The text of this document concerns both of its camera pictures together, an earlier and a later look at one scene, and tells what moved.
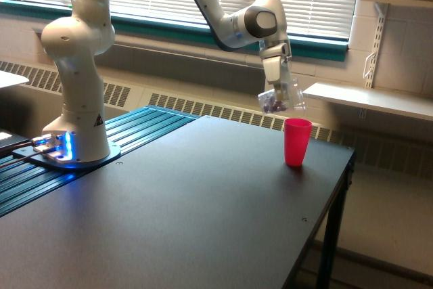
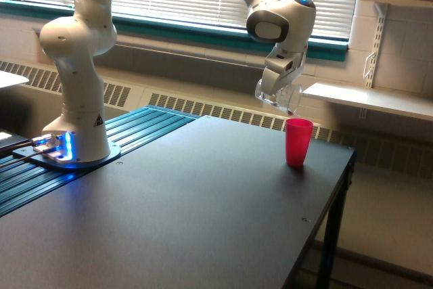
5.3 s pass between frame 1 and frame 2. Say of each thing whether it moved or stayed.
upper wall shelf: stayed
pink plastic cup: stayed
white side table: stayed
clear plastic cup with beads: moved
